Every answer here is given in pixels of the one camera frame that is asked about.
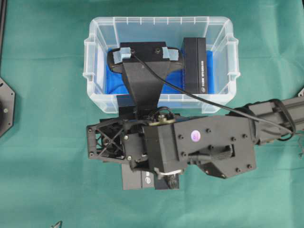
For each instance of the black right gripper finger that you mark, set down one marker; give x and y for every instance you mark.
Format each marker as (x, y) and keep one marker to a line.
(104, 141)

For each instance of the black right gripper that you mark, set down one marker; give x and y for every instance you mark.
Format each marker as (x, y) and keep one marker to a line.
(221, 146)

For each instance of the black RealSense D435i box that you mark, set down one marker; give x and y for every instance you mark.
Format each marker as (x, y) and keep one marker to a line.
(195, 65)
(132, 180)

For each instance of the black RealSense D415 box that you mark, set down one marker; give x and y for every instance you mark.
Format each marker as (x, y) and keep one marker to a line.
(170, 182)

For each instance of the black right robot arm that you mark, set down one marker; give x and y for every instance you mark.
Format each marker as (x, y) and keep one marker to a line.
(271, 120)

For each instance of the blue liner in case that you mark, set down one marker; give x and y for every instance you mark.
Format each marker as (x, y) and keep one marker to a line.
(115, 84)

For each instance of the clear plastic storage case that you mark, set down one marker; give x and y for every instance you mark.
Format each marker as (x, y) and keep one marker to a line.
(107, 33)

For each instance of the green table cloth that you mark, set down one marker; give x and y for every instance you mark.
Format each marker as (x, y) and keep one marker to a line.
(45, 173)

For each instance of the small metal clip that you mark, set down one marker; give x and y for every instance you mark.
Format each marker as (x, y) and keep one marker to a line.
(57, 225)

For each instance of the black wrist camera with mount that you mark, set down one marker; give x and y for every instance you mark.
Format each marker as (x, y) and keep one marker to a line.
(144, 67)

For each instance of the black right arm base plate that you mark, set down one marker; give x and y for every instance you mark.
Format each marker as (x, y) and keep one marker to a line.
(301, 93)

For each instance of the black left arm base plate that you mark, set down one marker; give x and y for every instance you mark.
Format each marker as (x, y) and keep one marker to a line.
(7, 106)

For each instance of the black aluminium frame rail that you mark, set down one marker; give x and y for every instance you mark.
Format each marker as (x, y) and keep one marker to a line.
(3, 8)

